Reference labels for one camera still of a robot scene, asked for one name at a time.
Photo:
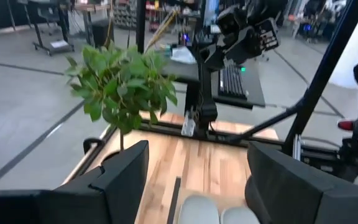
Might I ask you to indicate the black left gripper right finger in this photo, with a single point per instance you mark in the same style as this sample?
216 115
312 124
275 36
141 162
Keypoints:
291 193

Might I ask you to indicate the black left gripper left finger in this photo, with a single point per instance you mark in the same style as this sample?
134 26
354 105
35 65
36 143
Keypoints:
123 186

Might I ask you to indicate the black rubber slide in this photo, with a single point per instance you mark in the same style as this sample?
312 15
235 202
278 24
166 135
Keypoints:
251 199

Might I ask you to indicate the grey rubber slide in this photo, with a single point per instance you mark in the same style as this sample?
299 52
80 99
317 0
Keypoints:
197 211
236 216

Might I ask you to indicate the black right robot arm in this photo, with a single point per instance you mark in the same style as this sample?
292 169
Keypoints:
205 102

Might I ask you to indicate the black computer keyboard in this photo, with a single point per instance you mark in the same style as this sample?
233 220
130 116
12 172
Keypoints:
232 82

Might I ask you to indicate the red round button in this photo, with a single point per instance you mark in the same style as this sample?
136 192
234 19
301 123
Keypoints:
346 125

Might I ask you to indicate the green potted plant black pot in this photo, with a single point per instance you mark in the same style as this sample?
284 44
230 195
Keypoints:
120 84

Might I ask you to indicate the black upright pole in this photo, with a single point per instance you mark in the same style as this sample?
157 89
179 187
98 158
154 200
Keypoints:
140 25

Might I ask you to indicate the parts bin rack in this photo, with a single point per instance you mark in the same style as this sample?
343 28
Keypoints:
124 15

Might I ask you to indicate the black waste bin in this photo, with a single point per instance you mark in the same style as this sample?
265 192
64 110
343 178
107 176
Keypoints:
102 32

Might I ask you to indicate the wooden side table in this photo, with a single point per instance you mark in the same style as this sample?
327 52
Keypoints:
89 7

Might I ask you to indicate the black rolling cart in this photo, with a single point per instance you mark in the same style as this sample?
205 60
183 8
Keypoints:
37 34

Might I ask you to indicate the wooden shelf with black frame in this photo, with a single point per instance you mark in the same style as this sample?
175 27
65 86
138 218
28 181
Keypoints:
173 202

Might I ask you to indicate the silver corner bracket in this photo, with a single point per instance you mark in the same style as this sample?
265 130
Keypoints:
188 126

